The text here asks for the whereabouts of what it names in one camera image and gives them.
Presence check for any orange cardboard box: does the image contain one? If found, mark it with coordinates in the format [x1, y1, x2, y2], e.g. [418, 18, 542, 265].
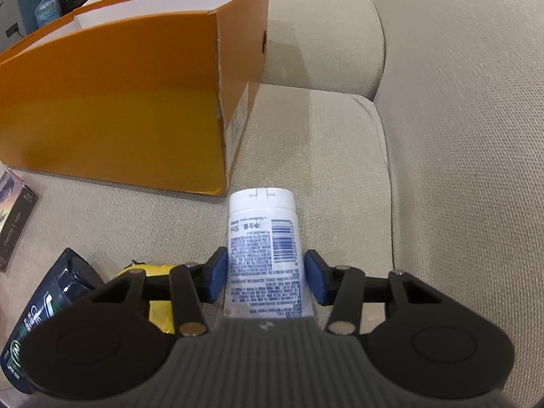
[0, 0, 271, 197]

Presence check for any yellow tape measure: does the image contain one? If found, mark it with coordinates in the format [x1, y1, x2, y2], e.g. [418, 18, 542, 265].
[117, 259, 188, 336]

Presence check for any beige sofa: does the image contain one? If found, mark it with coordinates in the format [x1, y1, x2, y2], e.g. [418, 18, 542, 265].
[0, 0, 544, 408]

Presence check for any blue water jug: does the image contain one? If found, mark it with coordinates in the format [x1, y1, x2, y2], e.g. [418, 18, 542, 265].
[34, 0, 61, 28]

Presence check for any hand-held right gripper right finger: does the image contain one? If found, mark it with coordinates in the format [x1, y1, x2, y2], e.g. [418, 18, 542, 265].
[304, 249, 447, 337]

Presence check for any illustrated card box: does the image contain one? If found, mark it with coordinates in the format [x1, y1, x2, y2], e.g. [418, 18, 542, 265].
[0, 169, 39, 273]

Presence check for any white lotion tube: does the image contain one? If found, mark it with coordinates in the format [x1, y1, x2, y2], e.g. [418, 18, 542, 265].
[224, 187, 317, 320]

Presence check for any dark shampoo bottle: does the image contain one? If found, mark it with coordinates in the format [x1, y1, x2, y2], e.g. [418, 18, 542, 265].
[0, 247, 109, 395]

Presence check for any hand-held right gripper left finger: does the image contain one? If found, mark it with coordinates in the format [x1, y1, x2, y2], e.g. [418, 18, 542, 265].
[87, 246, 229, 337]

